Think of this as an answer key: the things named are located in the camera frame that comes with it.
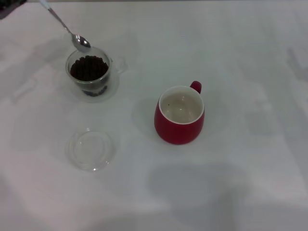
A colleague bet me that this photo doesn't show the glass cup with handle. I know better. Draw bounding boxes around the glass cup with handle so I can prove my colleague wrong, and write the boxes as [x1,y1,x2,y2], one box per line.
[65,46,128,97]

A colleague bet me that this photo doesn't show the red mug white inside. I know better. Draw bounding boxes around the red mug white inside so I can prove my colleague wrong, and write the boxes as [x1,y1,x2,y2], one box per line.
[154,80,205,145]

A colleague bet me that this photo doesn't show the dark coffee beans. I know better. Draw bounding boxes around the dark coffee beans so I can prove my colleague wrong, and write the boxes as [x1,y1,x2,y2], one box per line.
[69,55,109,97]

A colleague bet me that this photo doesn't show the blue handled metal spoon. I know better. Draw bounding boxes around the blue handled metal spoon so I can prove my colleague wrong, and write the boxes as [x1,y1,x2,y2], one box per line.
[39,0,92,53]

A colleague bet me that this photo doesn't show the clear glass lid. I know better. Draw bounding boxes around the clear glass lid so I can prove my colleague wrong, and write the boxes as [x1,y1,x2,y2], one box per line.
[65,128,116,172]

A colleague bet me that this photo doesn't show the white tablecloth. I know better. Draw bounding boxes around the white tablecloth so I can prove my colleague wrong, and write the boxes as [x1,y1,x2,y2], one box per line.
[0,0,308,231]

